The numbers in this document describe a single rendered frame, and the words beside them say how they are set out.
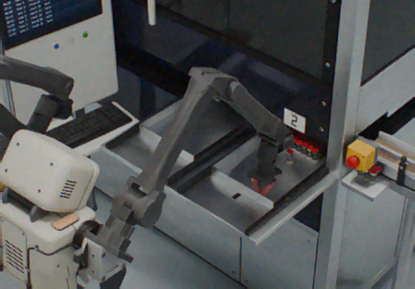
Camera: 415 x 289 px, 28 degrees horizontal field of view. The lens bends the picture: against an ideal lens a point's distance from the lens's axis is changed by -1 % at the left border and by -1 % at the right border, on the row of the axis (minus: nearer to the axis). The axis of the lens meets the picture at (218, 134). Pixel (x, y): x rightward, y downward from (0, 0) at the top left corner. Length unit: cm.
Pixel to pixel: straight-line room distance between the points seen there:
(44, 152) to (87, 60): 109
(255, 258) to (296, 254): 25
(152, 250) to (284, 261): 78
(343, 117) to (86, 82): 103
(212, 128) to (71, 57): 57
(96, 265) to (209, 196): 70
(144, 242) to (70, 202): 171
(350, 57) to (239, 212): 58
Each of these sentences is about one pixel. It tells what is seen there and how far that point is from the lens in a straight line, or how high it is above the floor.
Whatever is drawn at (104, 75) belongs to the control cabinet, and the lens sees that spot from 323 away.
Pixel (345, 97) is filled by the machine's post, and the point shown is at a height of 120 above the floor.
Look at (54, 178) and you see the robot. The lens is 208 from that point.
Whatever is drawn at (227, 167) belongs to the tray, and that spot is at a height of 88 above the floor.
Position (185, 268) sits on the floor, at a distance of 369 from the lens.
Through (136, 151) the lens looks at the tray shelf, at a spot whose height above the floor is 88.
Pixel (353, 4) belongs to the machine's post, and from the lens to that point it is 244.
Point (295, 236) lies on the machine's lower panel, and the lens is 309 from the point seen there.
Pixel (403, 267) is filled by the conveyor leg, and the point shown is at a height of 50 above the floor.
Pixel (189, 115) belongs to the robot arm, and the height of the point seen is 142.
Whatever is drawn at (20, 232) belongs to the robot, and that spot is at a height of 120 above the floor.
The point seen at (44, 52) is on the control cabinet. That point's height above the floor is 111.
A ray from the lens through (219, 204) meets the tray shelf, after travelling 267.
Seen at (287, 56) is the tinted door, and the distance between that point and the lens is 269.
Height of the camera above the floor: 267
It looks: 37 degrees down
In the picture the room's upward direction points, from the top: straight up
